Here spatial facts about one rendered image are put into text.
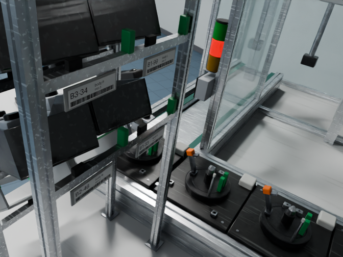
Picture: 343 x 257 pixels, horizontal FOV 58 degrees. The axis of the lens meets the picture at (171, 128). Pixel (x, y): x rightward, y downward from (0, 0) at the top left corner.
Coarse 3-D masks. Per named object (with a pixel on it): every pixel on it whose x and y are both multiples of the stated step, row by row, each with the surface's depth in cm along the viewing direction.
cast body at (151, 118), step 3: (144, 117) 97; (147, 117) 97; (150, 117) 98; (153, 117) 98; (144, 120) 96; (147, 120) 96; (150, 120) 97; (132, 123) 100; (135, 123) 99; (132, 126) 100; (135, 126) 99; (135, 129) 100; (153, 132) 99
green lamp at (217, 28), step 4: (216, 24) 91; (220, 24) 89; (224, 24) 89; (216, 28) 91; (220, 28) 90; (224, 28) 90; (216, 32) 91; (220, 32) 90; (224, 32) 90; (216, 36) 92; (220, 36) 91; (224, 36) 91; (220, 40) 92; (224, 40) 92
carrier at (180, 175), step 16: (208, 160) 106; (176, 176) 97; (192, 176) 95; (208, 176) 92; (224, 176) 91; (240, 176) 101; (176, 192) 91; (192, 192) 90; (208, 192) 88; (224, 192) 91; (240, 192) 95; (192, 208) 87; (208, 208) 88; (224, 208) 89; (240, 208) 90; (224, 224) 84
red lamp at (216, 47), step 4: (212, 40) 94; (216, 40) 92; (212, 44) 94; (216, 44) 93; (220, 44) 92; (212, 48) 94; (216, 48) 93; (220, 48) 93; (212, 52) 94; (216, 52) 94; (220, 52) 94; (216, 56) 94; (220, 56) 94
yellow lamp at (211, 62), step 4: (212, 56) 95; (208, 60) 97; (212, 60) 96; (216, 60) 95; (208, 64) 97; (212, 64) 96; (216, 64) 96; (208, 68) 98; (212, 68) 97; (216, 68) 97
